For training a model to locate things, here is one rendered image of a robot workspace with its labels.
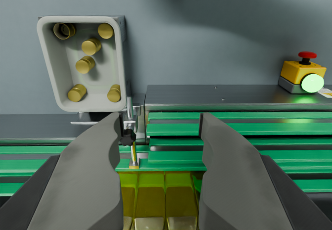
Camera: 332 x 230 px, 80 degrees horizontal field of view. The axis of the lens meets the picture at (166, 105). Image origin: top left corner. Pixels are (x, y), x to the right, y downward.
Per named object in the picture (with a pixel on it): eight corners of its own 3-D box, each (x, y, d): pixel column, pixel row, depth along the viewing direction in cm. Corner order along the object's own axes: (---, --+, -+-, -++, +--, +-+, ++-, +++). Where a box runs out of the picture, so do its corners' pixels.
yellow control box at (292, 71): (276, 83, 58) (291, 94, 52) (283, 58, 55) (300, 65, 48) (300, 83, 58) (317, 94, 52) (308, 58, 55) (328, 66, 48)
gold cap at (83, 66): (80, 55, 51) (73, 59, 47) (94, 55, 52) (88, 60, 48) (82, 69, 53) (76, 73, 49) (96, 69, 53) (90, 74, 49)
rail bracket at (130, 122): (132, 145, 51) (123, 185, 39) (126, 82, 43) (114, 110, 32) (144, 145, 51) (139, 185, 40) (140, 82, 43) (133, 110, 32)
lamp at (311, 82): (297, 89, 51) (304, 94, 48) (303, 72, 49) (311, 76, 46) (314, 89, 51) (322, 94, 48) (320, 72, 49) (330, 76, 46)
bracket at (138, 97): (134, 123, 56) (131, 139, 50) (132, 92, 52) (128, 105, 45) (147, 123, 56) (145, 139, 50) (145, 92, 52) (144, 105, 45)
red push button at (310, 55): (301, 67, 50) (305, 54, 48) (291, 63, 54) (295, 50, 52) (316, 67, 50) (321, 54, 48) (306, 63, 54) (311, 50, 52)
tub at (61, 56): (72, 98, 59) (58, 112, 51) (53, 14, 48) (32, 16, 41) (131, 97, 59) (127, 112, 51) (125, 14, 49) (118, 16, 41)
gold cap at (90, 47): (85, 37, 49) (79, 40, 46) (100, 37, 49) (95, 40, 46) (88, 51, 51) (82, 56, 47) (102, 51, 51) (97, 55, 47)
